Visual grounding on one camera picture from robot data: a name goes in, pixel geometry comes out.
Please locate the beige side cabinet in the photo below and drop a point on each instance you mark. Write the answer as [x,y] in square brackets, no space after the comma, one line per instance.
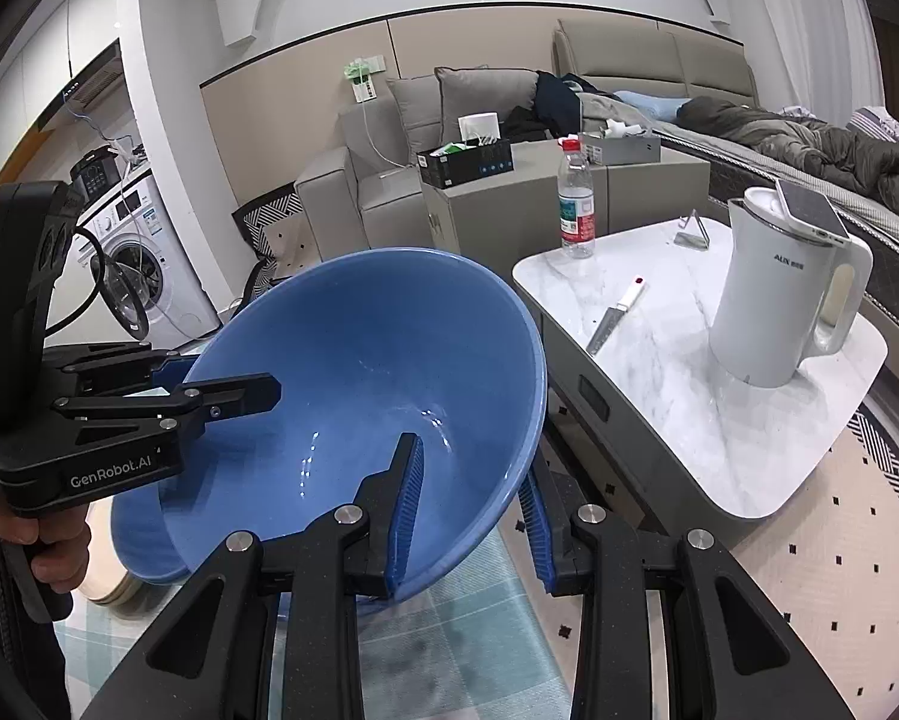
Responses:
[494,210]

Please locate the white electric kettle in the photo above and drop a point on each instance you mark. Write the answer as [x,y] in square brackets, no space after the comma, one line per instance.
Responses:
[764,300]

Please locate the beige dotted floor rug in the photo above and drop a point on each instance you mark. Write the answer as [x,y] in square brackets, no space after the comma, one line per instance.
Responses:
[832,577]

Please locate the beige dotted striped-border mat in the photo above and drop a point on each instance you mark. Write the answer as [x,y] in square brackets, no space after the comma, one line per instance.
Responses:
[284,247]

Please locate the grey sofa cushion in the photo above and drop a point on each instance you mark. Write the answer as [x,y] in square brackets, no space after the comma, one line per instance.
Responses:
[416,112]
[487,94]

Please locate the white box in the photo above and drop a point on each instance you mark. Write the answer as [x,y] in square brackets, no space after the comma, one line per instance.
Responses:
[479,127]

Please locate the grey striped pillow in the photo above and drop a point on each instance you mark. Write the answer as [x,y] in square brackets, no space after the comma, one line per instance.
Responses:
[888,131]

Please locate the dark green blanket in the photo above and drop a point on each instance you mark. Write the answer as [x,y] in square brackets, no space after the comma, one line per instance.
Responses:
[794,142]

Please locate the grey tissue box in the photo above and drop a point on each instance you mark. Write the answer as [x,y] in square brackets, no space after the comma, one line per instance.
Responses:
[622,146]

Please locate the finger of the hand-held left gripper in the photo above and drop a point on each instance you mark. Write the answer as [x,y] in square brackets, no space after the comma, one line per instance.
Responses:
[232,394]
[172,369]

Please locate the black pressure cooker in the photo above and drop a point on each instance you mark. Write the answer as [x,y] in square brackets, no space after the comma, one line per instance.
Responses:
[93,172]

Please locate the beige bed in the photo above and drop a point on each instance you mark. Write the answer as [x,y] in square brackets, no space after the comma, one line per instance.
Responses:
[719,64]

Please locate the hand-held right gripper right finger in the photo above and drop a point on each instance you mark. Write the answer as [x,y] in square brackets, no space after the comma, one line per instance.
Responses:
[539,540]

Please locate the wall socket with green charger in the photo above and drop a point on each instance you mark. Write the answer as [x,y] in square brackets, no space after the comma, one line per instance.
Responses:
[361,79]

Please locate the black box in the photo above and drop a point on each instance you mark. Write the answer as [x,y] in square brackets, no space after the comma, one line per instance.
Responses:
[464,165]

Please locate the triangular metal stand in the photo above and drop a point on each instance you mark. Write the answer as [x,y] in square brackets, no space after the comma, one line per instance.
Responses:
[693,238]

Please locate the grey sofa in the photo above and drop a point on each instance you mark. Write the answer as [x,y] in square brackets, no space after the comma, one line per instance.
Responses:
[329,187]

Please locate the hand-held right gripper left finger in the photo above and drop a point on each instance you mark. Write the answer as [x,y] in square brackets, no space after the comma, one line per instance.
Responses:
[404,525]

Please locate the clear plastic water bottle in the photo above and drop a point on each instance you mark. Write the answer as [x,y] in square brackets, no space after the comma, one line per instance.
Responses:
[575,217]

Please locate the light blue pillow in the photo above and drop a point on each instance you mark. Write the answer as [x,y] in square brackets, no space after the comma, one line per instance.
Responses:
[648,103]

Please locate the dark clothes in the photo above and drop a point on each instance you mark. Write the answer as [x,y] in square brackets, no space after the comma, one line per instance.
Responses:
[551,101]

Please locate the person's left hand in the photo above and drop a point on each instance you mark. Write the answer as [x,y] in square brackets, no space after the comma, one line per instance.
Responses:
[67,555]

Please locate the white marble coffee table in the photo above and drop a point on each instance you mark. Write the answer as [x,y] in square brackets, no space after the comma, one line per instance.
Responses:
[659,390]

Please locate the white washing machine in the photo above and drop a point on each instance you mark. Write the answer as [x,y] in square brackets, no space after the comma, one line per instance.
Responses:
[164,270]

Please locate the large cream plate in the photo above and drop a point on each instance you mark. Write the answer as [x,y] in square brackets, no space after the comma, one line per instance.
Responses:
[112,586]

